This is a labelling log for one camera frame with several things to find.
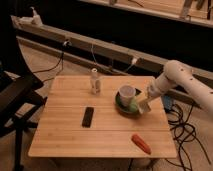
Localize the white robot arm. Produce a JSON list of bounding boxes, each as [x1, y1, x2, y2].
[[135, 60, 213, 115]]

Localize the orange toy carrot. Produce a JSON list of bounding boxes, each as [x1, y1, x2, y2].
[[131, 134, 151, 154]]

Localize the black cable on floor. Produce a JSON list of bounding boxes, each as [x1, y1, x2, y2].
[[32, 39, 72, 84]]

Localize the black remote control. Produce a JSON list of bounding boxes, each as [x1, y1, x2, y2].
[[82, 107, 94, 128]]

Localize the white spray bottle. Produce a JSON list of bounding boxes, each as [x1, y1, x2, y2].
[[32, 7, 43, 26]]

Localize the white ceramic cup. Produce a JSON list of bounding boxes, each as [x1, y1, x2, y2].
[[119, 85, 136, 107]]

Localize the white plug on rail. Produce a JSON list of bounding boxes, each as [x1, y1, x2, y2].
[[131, 58, 138, 65]]

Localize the wooden table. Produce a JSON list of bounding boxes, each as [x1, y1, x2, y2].
[[28, 76, 177, 158]]

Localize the green plate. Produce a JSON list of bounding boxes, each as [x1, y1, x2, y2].
[[115, 93, 139, 115]]

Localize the black floor cables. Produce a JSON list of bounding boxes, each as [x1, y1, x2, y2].
[[165, 103, 213, 171]]

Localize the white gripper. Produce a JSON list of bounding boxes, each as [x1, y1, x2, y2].
[[133, 81, 163, 104]]

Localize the black chair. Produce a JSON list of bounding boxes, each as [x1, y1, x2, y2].
[[0, 63, 46, 171]]

